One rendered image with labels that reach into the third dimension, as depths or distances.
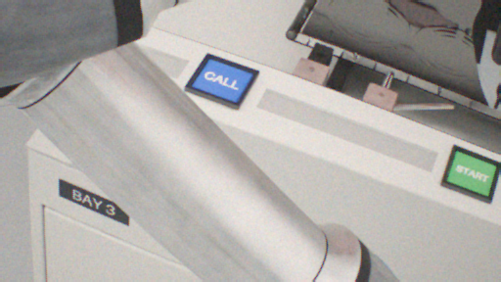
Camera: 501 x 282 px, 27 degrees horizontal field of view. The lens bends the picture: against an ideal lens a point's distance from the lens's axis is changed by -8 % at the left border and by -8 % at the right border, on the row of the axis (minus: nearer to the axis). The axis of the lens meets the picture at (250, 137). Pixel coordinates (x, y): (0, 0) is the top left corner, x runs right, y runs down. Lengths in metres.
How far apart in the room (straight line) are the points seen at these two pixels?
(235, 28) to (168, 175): 0.67
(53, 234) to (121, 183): 0.58
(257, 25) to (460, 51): 0.26
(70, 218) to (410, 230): 0.40
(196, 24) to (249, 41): 0.07
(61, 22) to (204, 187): 0.23
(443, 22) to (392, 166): 0.34
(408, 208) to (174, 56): 0.27
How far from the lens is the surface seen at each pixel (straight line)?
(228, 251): 0.72
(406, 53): 1.24
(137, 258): 1.22
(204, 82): 1.05
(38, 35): 0.51
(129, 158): 0.68
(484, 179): 1.03
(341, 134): 1.04
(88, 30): 0.51
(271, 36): 1.34
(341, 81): 1.25
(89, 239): 1.23
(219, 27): 1.34
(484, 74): 0.95
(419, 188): 1.00
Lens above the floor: 1.67
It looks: 45 degrees down
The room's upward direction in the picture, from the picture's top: 11 degrees clockwise
